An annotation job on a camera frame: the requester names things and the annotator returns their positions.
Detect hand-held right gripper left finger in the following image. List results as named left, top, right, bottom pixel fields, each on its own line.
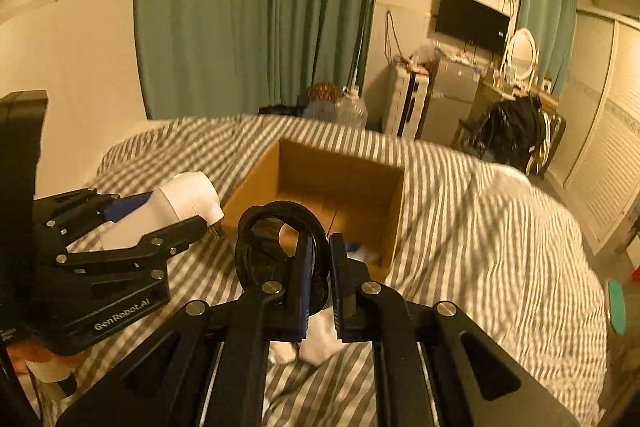
left=55, top=234, right=313, bottom=427

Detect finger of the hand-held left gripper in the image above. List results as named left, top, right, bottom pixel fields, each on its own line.
left=54, top=215, right=209, bottom=271
left=32, top=187, right=152, bottom=244

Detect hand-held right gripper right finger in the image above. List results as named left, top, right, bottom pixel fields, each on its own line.
left=329, top=233, right=582, bottom=427

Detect white power adapter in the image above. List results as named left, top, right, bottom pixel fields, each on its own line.
left=100, top=171, right=225, bottom=253

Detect black cable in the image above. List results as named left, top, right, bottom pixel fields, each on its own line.
left=234, top=201, right=332, bottom=315

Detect cardboard box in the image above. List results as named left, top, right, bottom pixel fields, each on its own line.
left=220, top=137, right=406, bottom=284

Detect person's left hand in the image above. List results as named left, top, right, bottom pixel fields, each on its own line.
left=7, top=340, right=87, bottom=367

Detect white cloth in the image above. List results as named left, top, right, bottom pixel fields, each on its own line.
left=269, top=306, right=347, bottom=366

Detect blue and white item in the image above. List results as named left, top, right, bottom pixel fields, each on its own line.
left=345, top=241, right=387, bottom=269

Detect grey striped blanket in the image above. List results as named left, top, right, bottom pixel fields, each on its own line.
left=37, top=113, right=609, bottom=427

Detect clear large water jug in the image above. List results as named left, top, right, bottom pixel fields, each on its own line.
left=334, top=86, right=369, bottom=128

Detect white suitcase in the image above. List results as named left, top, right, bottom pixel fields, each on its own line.
left=382, top=62, right=431, bottom=139

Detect brown woven basket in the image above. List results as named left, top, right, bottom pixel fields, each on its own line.
left=307, top=81, right=347, bottom=104

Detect grey small fridge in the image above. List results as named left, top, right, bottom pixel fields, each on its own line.
left=419, top=57, right=484, bottom=141

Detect black jacket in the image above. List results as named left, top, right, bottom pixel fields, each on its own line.
left=481, top=95, right=549, bottom=174

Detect wide green curtain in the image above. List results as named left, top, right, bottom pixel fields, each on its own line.
left=131, top=0, right=385, bottom=121

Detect metal chair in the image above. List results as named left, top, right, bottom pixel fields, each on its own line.
left=452, top=106, right=567, bottom=180

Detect teal oval object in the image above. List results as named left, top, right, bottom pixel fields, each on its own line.
left=607, top=279, right=629, bottom=336

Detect wooden desk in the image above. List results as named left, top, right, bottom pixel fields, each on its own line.
left=475, top=76, right=562, bottom=120

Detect white oval mirror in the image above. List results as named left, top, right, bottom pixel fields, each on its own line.
left=501, top=27, right=540, bottom=86

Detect white louvred wardrobe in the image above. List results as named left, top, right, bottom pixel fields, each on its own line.
left=544, top=7, right=640, bottom=254

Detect narrow green curtain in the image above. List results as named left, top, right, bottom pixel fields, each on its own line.
left=515, top=0, right=581, bottom=96

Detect hanging wall cables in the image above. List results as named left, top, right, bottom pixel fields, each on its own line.
left=383, top=9, right=407, bottom=64

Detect black wall television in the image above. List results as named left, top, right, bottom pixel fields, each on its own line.
left=434, top=0, right=511, bottom=54

